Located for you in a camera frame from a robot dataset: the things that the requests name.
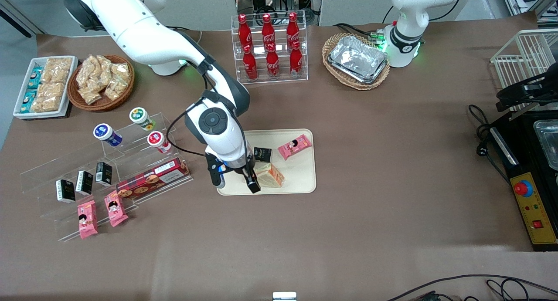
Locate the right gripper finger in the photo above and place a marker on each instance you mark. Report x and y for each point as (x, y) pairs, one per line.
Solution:
(253, 184)

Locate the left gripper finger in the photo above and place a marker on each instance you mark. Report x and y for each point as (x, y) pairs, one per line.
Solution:
(512, 94)
(510, 105)

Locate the triangle sandwich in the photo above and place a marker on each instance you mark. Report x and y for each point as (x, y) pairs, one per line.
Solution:
(271, 175)

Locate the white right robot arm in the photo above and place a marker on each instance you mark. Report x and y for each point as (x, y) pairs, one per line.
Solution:
(144, 35)

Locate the beige plastic tray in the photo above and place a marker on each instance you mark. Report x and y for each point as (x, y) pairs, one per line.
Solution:
(296, 174)

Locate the silver foil tray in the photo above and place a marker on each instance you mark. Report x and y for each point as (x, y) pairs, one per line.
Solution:
(370, 79)
(358, 56)

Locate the white rectangular snack tray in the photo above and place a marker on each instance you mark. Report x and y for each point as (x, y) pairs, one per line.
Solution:
(65, 100)

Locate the black square snack packet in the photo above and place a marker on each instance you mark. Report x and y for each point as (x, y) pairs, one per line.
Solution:
(263, 153)

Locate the black sealing machine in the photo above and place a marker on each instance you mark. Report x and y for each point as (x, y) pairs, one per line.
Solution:
(518, 135)

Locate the clear container in machine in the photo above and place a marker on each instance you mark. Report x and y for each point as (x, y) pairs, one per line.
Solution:
(548, 144)

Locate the pink snack packet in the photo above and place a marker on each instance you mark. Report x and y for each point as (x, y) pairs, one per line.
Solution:
(116, 208)
(294, 147)
(87, 219)

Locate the red lid cup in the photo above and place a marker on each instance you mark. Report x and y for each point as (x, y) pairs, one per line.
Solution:
(158, 141)

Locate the red emergency stop button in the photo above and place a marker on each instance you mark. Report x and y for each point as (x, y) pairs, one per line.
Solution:
(523, 188)

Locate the red cookie box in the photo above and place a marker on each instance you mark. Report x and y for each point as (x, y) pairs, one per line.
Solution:
(152, 179)

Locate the clear acrylic bottle rack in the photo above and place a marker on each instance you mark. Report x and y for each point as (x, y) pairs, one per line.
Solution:
(270, 81)

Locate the red cola bottle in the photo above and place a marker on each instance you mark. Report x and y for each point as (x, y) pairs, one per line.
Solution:
(268, 31)
(293, 30)
(245, 33)
(296, 61)
(273, 63)
(250, 65)

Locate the green lid cup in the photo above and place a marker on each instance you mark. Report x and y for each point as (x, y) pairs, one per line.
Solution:
(141, 118)

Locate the small silver metal block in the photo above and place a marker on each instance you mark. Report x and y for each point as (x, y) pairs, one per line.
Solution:
(284, 296)

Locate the light wicker basket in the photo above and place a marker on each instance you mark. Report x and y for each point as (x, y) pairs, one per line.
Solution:
(335, 76)

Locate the blue lid cup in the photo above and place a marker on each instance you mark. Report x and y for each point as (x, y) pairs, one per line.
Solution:
(108, 134)

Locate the small black carton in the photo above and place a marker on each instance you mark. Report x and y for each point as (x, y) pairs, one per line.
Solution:
(103, 174)
(84, 182)
(65, 191)

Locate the clear bag of fried snacks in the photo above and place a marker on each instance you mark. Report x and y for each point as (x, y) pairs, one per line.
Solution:
(117, 81)
(90, 95)
(104, 72)
(86, 72)

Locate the brown wicker basket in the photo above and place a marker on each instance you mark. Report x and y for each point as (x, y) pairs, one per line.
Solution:
(104, 104)

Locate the clear acrylic stepped stand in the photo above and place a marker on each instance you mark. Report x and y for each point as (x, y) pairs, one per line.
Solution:
(48, 205)

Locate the clear bag of crackers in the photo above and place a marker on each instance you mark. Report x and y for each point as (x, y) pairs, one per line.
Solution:
(57, 70)
(49, 96)

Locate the blue snack packet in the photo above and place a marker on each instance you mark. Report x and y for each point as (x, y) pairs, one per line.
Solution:
(28, 101)
(35, 78)

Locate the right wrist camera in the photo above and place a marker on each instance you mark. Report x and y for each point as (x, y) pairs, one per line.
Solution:
(214, 172)

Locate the aluminium frame rack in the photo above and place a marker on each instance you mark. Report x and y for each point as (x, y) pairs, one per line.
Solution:
(527, 0)

